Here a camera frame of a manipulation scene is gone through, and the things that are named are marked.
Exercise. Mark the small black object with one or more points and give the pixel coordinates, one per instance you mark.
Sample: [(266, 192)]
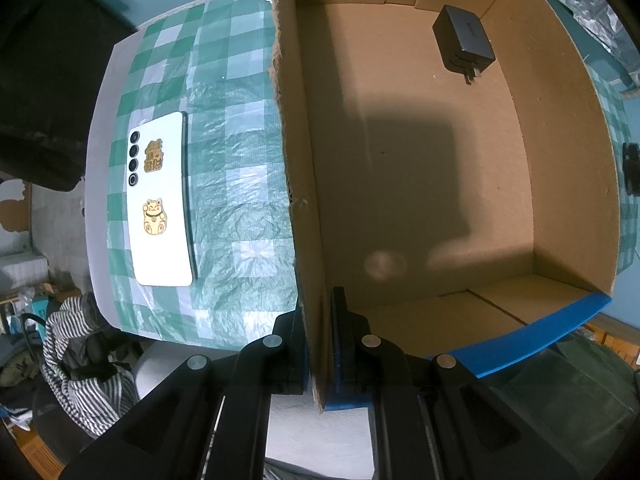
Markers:
[(632, 165)]

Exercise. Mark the grey power adapter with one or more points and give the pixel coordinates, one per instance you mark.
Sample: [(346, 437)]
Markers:
[(462, 35)]

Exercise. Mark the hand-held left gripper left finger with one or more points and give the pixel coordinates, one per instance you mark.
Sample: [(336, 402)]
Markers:
[(299, 355)]

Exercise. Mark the teal box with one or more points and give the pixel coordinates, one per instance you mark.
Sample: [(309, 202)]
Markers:
[(36, 312)]

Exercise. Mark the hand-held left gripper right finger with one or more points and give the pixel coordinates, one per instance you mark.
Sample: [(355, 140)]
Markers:
[(342, 345)]

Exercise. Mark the cardboard box blue outside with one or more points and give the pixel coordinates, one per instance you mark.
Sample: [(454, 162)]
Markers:
[(400, 160)]

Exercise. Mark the grey white striped cloth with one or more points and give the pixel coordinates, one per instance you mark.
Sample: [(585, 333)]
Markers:
[(75, 395)]

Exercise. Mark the crumpled silver foil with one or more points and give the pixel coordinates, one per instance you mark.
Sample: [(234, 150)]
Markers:
[(600, 15)]

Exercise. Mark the olive green cloth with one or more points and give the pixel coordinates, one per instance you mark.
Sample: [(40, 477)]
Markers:
[(575, 400)]

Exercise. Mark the green white checked tablecloth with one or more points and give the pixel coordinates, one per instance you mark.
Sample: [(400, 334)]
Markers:
[(235, 160)]

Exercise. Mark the white smartphone with gold stickers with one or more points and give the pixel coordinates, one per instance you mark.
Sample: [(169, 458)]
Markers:
[(160, 250)]

